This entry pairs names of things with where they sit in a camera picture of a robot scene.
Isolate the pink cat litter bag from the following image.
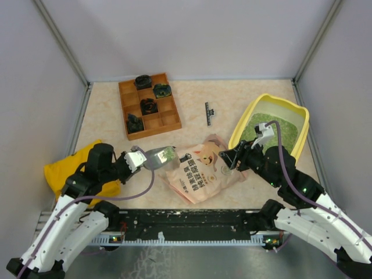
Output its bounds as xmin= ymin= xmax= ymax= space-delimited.
xmin=159 ymin=134 xmax=247 ymax=204

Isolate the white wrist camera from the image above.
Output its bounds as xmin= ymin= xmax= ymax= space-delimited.
xmin=251 ymin=123 xmax=274 ymax=149
xmin=124 ymin=146 xmax=147 ymax=173

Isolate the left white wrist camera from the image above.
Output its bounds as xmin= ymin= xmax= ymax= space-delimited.
xmin=124 ymin=146 xmax=147 ymax=173

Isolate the green cat litter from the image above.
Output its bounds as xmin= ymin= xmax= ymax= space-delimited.
xmin=239 ymin=113 xmax=298 ymax=153

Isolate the silver metal scoop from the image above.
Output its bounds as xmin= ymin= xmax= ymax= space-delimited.
xmin=144 ymin=146 xmax=173 ymax=170

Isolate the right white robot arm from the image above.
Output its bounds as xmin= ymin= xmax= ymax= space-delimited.
xmin=219 ymin=141 xmax=371 ymax=278

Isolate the black bag sealing clip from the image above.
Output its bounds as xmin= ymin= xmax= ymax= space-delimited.
xmin=205 ymin=102 xmax=215 ymax=127

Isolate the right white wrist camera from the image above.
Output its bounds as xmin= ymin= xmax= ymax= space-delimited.
xmin=251 ymin=123 xmax=274 ymax=149

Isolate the black orange rolled item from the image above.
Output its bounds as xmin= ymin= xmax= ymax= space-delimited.
xmin=139 ymin=98 xmax=158 ymax=115

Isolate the black rolled item top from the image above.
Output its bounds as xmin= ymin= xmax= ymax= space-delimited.
xmin=134 ymin=74 xmax=152 ymax=90

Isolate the wooden compartment tray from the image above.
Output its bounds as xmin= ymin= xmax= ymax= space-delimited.
xmin=118 ymin=73 xmax=182 ymax=141

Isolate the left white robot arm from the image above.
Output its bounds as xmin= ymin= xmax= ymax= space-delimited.
xmin=6 ymin=143 xmax=147 ymax=278

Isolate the yellow litter box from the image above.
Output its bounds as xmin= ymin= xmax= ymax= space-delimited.
xmin=228 ymin=94 xmax=309 ymax=159

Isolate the yellow cloth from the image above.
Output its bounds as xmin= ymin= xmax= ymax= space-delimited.
xmin=44 ymin=139 xmax=121 ymax=201

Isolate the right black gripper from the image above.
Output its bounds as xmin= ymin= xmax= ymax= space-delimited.
xmin=219 ymin=137 xmax=280 ymax=187

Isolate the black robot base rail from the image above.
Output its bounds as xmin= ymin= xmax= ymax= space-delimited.
xmin=87 ymin=208 xmax=291 ymax=242

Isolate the black green rolled item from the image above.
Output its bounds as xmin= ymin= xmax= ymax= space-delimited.
xmin=153 ymin=84 xmax=171 ymax=99

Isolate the dark rolled item lower left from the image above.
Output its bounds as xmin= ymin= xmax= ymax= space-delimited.
xmin=126 ymin=113 xmax=144 ymax=134

